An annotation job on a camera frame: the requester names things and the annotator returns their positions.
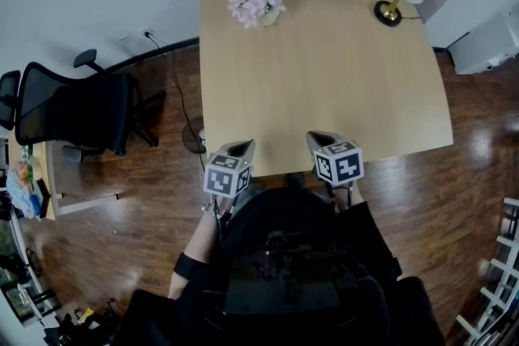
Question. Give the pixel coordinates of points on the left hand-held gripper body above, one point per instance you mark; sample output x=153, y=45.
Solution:
x=227, y=176

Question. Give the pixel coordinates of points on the person's black top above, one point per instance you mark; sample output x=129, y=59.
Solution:
x=284, y=275

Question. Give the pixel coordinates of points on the pink flowers in white pot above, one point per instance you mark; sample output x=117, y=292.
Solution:
x=256, y=0

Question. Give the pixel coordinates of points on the white wall socket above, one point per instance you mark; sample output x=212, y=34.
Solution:
x=147, y=32
x=125, y=37

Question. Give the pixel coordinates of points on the pile of colourful desk clutter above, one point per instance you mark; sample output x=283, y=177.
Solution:
x=24, y=182

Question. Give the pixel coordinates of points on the beige wooden table edge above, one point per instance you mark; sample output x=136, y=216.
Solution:
x=324, y=73

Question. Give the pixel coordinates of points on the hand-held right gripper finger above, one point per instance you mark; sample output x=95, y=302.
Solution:
x=330, y=138
x=311, y=143

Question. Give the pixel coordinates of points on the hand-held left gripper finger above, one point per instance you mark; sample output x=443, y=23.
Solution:
x=248, y=154
x=231, y=148

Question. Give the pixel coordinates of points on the person's right forearm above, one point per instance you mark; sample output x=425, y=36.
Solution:
x=353, y=196

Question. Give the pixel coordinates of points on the black office chair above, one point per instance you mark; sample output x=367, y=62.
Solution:
x=81, y=109

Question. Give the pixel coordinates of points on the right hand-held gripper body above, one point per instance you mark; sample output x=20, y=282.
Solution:
x=340, y=166

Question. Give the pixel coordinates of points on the person's left forearm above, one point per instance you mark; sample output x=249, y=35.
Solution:
x=198, y=243

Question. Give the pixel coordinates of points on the small white-legged desk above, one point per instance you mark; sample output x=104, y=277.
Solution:
x=61, y=190

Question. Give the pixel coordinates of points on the black round trash bin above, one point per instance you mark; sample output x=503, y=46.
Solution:
x=194, y=137

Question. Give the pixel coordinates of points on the white shelf rack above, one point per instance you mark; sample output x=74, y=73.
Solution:
x=494, y=275

